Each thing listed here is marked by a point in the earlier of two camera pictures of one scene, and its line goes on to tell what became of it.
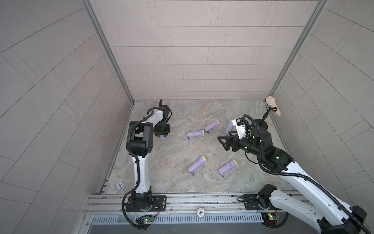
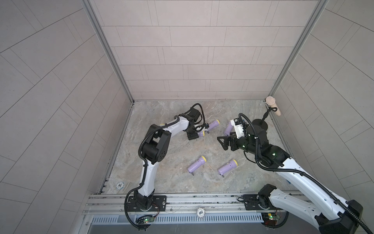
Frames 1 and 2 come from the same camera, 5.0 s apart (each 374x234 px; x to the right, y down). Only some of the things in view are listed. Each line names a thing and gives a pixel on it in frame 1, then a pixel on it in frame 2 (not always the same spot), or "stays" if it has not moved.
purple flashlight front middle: [201, 161] stays
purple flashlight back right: [229, 127] stays
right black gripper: [234, 138] stays
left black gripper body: [160, 128] -> [191, 134]
